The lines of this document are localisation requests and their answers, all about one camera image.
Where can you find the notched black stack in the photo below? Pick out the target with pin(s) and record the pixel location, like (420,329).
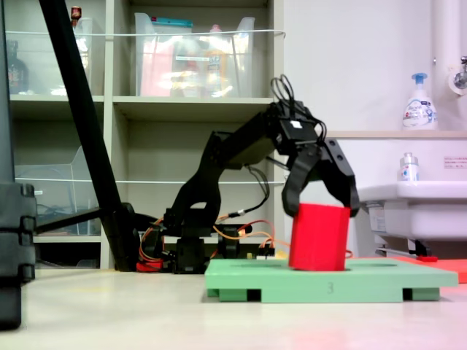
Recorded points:
(16,233)

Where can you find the white pump soap bottle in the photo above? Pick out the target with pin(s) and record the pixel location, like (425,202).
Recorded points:
(419,109)

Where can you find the red octagonal pillar block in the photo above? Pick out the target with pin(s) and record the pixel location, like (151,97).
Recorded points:
(317,237)

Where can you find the white sink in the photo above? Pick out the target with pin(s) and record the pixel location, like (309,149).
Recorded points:
(419,208)

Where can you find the large clear plastic bin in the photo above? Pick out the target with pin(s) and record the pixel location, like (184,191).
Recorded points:
(193,62)

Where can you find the red base clamp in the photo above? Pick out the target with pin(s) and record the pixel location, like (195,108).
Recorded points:
(151,265)

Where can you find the small red-capped bottle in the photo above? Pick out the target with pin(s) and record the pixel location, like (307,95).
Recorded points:
(76,14)

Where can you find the metal faucet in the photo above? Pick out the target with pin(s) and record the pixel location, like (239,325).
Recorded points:
(460,76)

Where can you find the small white bottle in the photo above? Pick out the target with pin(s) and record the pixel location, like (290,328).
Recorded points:
(408,169)

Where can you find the small circuit board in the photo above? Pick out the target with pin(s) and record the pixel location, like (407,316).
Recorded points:
(262,255)

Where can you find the low clear plastic bin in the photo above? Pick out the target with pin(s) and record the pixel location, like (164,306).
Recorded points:
(69,171)

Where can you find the green shape-hole board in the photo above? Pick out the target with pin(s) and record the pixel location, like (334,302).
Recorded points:
(292,282)

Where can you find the beige shelf unit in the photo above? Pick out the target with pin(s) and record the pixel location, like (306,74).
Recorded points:
(189,109)

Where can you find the black tripod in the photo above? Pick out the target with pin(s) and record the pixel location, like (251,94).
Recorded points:
(87,127)

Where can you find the dark glass bottle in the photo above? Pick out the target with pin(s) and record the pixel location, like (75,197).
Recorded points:
(17,73)

